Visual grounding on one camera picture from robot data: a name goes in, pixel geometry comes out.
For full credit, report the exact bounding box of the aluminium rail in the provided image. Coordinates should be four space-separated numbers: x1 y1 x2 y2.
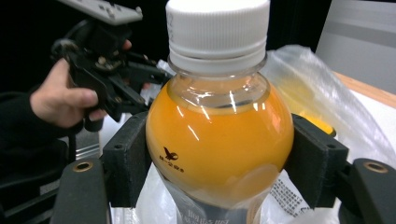
69 129 102 161

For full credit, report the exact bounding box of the orange juice bottle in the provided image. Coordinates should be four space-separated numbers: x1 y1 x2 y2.
145 0 295 224

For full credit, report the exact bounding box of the white cabinet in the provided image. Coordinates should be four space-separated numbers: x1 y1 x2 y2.
315 0 396 94

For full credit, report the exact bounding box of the white table mat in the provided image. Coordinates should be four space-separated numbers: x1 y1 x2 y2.
339 88 396 169

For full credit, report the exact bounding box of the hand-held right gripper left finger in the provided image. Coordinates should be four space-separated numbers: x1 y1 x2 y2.
102 111 152 209

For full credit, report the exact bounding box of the clear plastic bag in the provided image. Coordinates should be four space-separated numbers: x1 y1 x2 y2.
99 45 396 224

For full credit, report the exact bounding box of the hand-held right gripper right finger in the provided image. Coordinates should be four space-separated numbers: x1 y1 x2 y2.
283 113 349 209

